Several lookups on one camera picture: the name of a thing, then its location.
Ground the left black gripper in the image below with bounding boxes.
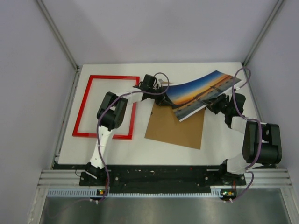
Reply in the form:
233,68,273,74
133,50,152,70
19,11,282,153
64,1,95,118
149,85,174,106

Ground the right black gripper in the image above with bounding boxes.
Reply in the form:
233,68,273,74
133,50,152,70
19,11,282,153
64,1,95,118
201,93,232,115

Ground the sunset photo print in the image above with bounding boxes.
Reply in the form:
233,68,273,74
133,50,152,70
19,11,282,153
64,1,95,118
166,70,244,122

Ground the brown fibreboard backing board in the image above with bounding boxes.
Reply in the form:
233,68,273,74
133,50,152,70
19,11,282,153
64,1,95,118
145,102,205,150

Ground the red picture frame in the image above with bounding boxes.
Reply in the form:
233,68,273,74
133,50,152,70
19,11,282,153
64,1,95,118
72,75,140,140

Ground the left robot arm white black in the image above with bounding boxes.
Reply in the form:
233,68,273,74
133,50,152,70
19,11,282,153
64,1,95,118
85,72,170,185

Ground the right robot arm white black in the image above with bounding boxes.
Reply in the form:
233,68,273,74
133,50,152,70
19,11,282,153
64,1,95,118
203,93,282,185

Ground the grey slotted cable duct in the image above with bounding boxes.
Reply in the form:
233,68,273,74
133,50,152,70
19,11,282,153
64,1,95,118
46,187,228,199

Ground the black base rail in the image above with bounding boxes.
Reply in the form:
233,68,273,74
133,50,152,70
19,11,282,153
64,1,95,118
53,164,246,194

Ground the right corner aluminium post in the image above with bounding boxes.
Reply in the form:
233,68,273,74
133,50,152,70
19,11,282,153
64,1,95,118
241,0,286,67

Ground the corner aluminium post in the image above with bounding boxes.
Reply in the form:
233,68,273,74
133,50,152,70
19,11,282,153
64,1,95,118
34,0,79,71
241,0,286,67

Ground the left corner aluminium post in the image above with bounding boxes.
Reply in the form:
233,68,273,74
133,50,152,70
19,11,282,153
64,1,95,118
34,0,79,71

